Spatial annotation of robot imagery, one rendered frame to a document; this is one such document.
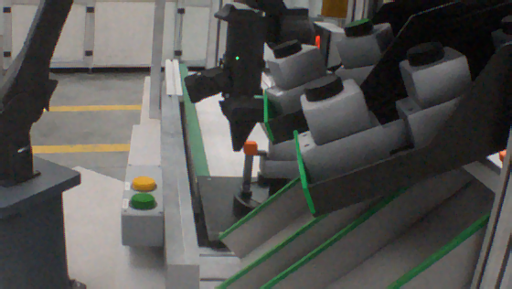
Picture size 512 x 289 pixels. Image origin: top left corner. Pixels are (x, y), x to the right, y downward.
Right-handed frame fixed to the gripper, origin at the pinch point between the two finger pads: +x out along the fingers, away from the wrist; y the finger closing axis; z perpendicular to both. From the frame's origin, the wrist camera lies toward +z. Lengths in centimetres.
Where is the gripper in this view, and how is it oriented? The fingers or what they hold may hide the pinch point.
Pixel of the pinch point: (238, 129)
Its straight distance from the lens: 87.2
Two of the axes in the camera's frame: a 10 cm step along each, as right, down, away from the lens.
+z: -9.8, -0.3, -2.0
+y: 1.8, 3.3, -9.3
